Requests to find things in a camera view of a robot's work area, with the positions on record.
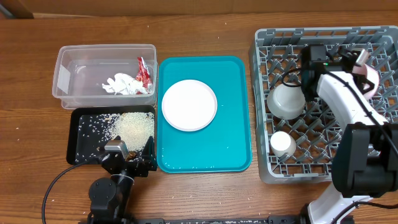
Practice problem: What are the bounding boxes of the small pink plate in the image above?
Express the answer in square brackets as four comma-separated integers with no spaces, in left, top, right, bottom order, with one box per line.
[353,64,379,100]

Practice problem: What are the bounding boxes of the white bowl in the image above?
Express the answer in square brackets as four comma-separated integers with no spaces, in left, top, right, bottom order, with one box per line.
[266,84,305,119]

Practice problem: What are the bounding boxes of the white napkin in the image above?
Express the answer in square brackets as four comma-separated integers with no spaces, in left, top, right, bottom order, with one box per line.
[102,73,152,95]

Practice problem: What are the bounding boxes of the red snack wrapper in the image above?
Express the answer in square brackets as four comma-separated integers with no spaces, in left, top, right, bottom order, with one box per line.
[136,57,152,93]

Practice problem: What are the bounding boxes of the white cup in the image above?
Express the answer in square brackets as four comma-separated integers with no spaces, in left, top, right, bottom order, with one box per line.
[270,131,296,157]

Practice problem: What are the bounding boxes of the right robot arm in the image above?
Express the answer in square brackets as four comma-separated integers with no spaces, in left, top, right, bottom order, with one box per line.
[297,44,397,223]

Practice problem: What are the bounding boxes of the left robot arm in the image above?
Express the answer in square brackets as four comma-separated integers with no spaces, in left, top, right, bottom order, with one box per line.
[87,136,157,223]

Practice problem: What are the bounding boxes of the black food waste tray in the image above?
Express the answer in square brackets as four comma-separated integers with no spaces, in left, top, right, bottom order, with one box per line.
[66,105,155,165]

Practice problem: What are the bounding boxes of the grey dishwasher rack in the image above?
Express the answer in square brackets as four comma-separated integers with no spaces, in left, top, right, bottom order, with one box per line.
[249,26,397,184]

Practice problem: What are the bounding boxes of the brown food scraps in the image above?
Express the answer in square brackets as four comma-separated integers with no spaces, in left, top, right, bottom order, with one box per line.
[125,151,137,161]

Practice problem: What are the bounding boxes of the pile of rice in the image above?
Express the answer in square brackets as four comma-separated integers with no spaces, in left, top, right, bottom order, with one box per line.
[104,112,155,152]

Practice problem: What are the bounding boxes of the large pink plate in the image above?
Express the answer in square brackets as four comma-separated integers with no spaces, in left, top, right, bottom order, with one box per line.
[161,80,218,132]

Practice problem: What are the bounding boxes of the teal plastic tray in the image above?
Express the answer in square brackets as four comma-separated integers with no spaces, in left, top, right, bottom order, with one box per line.
[156,56,252,174]

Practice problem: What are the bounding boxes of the clear plastic bin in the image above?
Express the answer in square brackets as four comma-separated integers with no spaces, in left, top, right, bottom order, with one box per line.
[52,44,159,110]

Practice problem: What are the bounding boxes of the black cable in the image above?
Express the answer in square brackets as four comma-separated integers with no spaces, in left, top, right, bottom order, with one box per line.
[41,159,103,224]

